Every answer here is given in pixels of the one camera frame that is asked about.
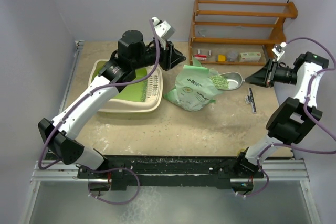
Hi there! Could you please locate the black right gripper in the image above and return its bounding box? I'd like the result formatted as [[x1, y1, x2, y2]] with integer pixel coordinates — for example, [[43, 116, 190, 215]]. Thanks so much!
[[246, 58, 298, 88]]

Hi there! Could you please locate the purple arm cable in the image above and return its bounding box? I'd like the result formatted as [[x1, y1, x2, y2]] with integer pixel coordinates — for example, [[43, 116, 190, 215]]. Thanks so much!
[[38, 18, 161, 205], [236, 37, 336, 198]]

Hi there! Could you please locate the green white carton box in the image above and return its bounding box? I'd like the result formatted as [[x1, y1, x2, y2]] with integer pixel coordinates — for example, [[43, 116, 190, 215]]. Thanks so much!
[[238, 52, 262, 62]]

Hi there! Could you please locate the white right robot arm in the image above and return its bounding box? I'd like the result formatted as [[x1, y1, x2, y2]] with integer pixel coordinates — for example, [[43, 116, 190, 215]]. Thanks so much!
[[233, 52, 329, 177]]

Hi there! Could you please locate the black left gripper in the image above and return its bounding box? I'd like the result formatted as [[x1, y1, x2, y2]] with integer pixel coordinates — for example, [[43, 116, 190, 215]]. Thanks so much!
[[132, 37, 185, 71]]

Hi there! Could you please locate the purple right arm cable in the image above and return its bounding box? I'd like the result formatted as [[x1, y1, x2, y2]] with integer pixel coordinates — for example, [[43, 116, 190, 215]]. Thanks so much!
[[236, 37, 336, 198]]

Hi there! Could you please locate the yellow small block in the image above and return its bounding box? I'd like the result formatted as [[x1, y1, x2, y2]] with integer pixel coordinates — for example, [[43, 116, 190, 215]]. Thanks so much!
[[216, 55, 226, 62]]

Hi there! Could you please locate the red white small box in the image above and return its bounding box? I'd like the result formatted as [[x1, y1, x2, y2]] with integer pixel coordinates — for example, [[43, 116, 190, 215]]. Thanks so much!
[[194, 55, 207, 61]]

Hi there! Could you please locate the black white bag sealing strip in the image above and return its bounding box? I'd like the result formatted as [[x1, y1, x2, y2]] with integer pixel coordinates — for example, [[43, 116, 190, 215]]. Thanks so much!
[[245, 88, 257, 114]]

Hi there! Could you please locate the silver metal scoop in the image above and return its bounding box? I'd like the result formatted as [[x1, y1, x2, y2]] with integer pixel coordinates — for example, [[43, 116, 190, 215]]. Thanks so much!
[[218, 72, 243, 91]]

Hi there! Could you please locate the wooden shelf rack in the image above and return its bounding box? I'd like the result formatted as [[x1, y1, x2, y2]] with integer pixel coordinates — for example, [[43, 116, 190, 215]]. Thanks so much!
[[188, 0, 298, 63]]

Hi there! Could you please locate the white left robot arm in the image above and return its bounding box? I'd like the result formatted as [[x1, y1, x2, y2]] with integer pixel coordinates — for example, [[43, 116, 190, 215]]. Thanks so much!
[[38, 27, 186, 178]]

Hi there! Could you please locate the green cat litter bag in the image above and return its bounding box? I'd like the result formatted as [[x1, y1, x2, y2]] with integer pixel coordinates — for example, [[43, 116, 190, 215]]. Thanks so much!
[[163, 59, 223, 112]]

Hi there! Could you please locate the beige green litter box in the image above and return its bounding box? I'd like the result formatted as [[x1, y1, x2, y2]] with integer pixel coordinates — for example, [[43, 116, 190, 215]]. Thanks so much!
[[99, 68, 163, 113]]

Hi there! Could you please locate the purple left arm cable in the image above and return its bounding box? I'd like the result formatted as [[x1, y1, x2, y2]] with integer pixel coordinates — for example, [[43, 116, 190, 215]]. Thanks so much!
[[38, 18, 161, 205]]

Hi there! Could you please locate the grey round container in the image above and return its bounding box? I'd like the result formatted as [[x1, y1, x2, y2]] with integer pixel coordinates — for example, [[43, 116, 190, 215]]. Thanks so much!
[[226, 51, 239, 62]]

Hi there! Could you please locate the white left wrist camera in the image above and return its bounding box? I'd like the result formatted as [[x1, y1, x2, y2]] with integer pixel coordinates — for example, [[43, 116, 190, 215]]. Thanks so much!
[[152, 17, 175, 49]]

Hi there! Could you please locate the green litter pellets pile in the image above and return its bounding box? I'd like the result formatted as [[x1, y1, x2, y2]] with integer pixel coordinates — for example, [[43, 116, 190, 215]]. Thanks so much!
[[210, 75, 229, 90]]

